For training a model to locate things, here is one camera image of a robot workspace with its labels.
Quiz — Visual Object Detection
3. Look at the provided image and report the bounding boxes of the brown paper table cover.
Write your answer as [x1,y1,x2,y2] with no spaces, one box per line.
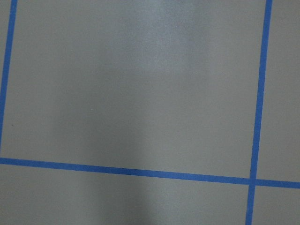
[0,0,300,225]

